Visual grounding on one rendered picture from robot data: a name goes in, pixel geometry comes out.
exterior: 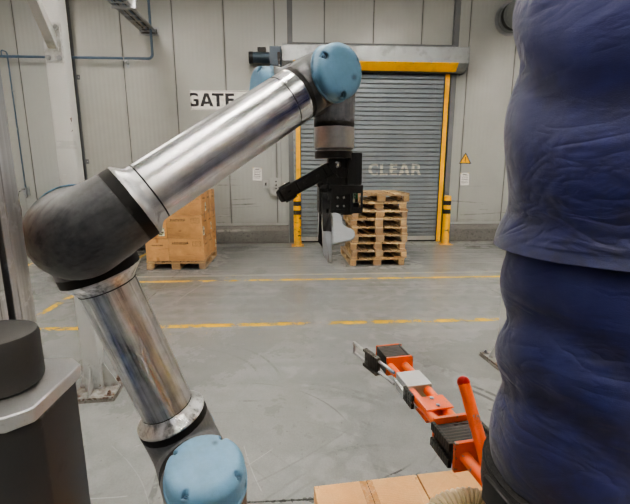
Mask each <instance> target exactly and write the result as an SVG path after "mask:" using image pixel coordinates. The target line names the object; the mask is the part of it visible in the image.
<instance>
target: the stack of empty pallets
mask: <svg viewBox="0 0 630 504"><path fill-rule="evenodd" d="M409 194H410V193H407V192H402V191H396V190H388V191H387V190H382V191H381V190H367V191H366V190H363V196H367V197H363V213H353V214H352V215H343V219H344V220H345V223H346V227H348V228H351V229H353V230H354V232H355V237H354V239H353V240H351V241H347V242H345V246H340V248H341V251H340V252H341V254H342V256H343V257H344V258H345V260H346V261H347V262H348V264H349V265H350V266H356V260H368V261H369V262H371V263H372V264H373V265H376V266H378V265H381V260H393V261H394V262H396V263H397V264H398V265H404V258H406V257H407V256H406V254H407V252H406V251H407V250H406V249H405V243H406V242H407V236H408V234H407V212H408V209H407V208H406V204H407V202H408V201H409ZM386 196H390V197H386ZM384 204H385V205H384ZM398 204H399V206H398ZM399 212H400V213H399ZM360 214H361V215H360ZM361 221H363V222H364V223H362V222H361ZM385 222H386V223H385ZM360 228H361V229H362V230H361V229H360ZM362 244H363V245H362ZM361 254H362V255H363V256H364V257H363V256H362V255H361ZM384 254H385V255H386V256H385V255H384Z"/></svg>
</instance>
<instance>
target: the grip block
mask: <svg viewBox="0 0 630 504"><path fill-rule="evenodd" d="M481 422H482V421H481ZM482 425H483V429H484V432H485V436H486V437H487V435H488V434H489V427H488V426H487V425H485V424H484V423H483V422H482ZM431 430H432V437H430V445H431V447H432V448H433V449H434V451H435V452H436V453H437V455H438V456H439V457H440V459H441V460H442V462H443V463H444V464H445V466H446V467H447V468H451V463H452V471H453V472H454V473H457V472H463V471H468V469H467V468H466V467H465V466H464V464H463V463H462V462H461V461H460V456H461V454H462V453H464V452H469V453H470V454H471V455H472V456H473V457H474V459H475V460H476V461H477V462H478V463H479V459H478V455H477V452H476V448H475V445H474V441H473V437H472V434H471V430H470V426H469V423H468V419H467V416H466V413H458V414H451V415H444V416H436V417H433V422H431ZM479 464H480V463H479Z"/></svg>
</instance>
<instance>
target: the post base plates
mask: <svg viewBox="0 0 630 504"><path fill-rule="evenodd" d="M479 356H481V357H482V358H483V359H484V360H486V361H487V362H488V363H489V364H490V365H492V366H493V367H494V368H495V369H497V370H498V371H499V368H498V365H497V362H496V358H495V346H494V347H493V349H492V351H487V350H486V349H485V350H484V351H482V352H480V354H479ZM102 371H103V380H104V386H103V387H102V388H101V389H94V382H93V373H92V368H90V370H89V382H88V390H85V382H84V374H82V379H81V384H80V387H79V389H78V390H77V397H78V404H86V403H99V402H112V401H115V399H116V398H117V396H118V394H119V393H120V391H121V389H122V388H123V386H124V385H123V383H122V381H121V379H120V377H119V376H118V375H117V378H115V377H114V376H113V374H112V373H111V372H110V370H109V369H108V368H107V366H106V365H105V364H104V363H102Z"/></svg>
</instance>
